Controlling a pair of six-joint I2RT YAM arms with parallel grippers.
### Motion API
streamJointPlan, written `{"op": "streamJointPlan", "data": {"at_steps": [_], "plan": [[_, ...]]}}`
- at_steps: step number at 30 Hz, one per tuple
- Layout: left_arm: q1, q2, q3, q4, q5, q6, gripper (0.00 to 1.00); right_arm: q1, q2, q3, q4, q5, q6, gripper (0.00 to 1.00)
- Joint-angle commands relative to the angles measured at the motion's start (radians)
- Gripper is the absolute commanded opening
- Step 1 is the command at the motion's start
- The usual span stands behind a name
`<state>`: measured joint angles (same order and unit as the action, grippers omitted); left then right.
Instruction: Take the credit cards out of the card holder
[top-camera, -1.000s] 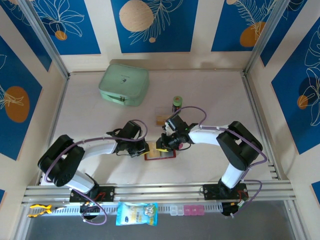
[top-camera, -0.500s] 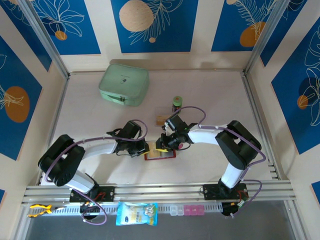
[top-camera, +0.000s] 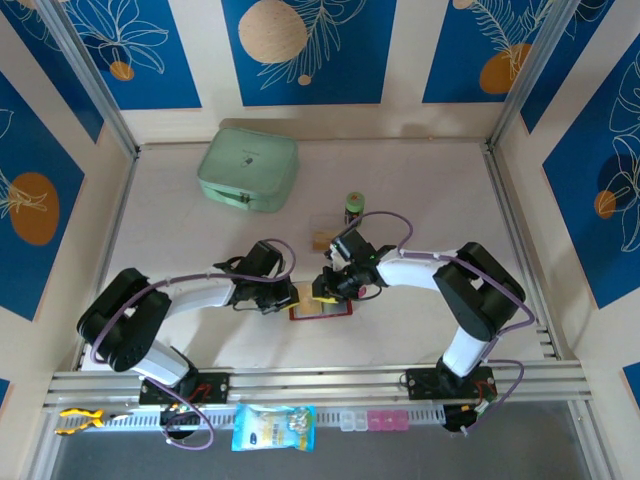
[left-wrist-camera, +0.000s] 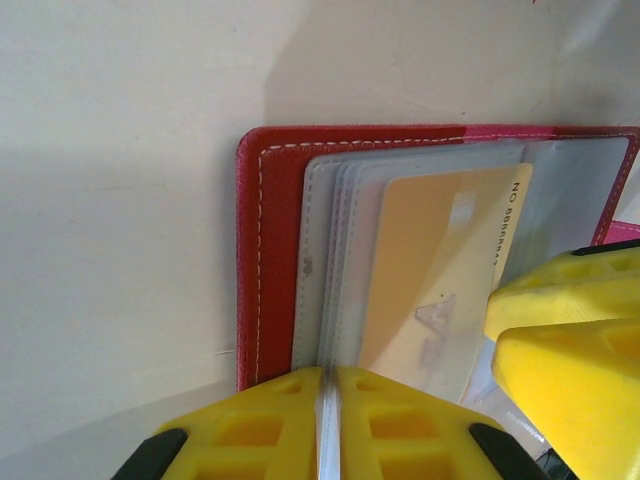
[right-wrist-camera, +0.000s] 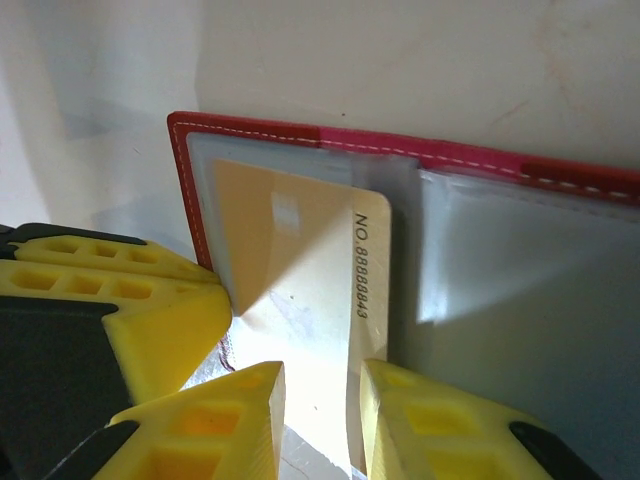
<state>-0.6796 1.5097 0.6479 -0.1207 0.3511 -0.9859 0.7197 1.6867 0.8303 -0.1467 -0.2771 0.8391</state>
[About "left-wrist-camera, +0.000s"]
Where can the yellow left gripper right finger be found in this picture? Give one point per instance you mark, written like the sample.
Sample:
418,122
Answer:
410,440

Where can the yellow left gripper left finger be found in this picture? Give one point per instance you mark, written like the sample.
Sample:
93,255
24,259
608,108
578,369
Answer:
240,440

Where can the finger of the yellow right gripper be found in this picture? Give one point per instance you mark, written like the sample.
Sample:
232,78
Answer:
575,390
575,290

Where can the gold credit card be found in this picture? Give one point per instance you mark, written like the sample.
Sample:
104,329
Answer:
425,250

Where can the red card holder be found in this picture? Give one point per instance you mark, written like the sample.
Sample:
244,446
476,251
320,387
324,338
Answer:
272,200

